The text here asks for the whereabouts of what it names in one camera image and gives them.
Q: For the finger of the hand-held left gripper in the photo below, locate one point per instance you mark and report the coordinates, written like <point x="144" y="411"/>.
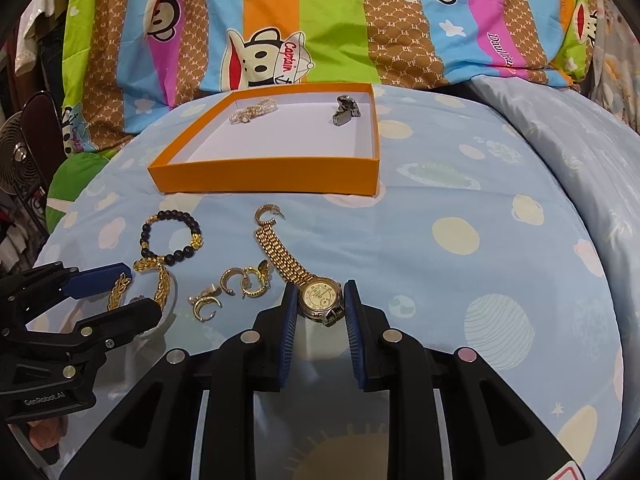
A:
<point x="132" y="315"/>
<point x="97" y="280"/>

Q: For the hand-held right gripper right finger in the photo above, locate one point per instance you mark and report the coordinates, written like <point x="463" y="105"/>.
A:
<point x="352" y="320"/>

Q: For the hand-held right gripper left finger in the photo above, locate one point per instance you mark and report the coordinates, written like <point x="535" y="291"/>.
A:
<point x="287" y="320"/>

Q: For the gold wrist watch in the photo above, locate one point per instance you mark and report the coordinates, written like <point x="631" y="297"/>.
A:
<point x="316" y="296"/>

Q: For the orange cardboard box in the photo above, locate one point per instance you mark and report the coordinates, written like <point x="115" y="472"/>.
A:
<point x="280" y="175"/>

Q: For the person's left hand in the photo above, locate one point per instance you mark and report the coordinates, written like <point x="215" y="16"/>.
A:
<point x="47" y="435"/>

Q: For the gold hoop earring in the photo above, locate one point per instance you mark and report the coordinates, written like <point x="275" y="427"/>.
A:
<point x="231" y="282"/>
<point x="267" y="215"/>
<point x="255" y="282"/>

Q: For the gold crescent earring with pearl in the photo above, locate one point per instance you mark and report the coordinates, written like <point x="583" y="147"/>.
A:
<point x="204" y="305"/>

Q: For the light blue planet print sheet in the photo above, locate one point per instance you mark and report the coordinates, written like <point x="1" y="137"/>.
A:
<point x="450" y="220"/>

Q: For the electric fan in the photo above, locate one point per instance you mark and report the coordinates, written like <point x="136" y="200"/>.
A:
<point x="17" y="155"/>

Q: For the dark chair back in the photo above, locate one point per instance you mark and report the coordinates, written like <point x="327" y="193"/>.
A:
<point x="42" y="120"/>

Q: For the hanging clothes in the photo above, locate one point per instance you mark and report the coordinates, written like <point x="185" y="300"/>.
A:
<point x="35" y="25"/>

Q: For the grey blue quilt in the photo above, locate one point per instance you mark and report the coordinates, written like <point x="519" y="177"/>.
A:
<point x="575" y="150"/>

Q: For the striped cartoon monkey blanket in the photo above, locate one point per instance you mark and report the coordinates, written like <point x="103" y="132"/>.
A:
<point x="320" y="20"/>

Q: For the pale floral cloth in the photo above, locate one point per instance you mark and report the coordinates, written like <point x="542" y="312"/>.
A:
<point x="620" y="70"/>

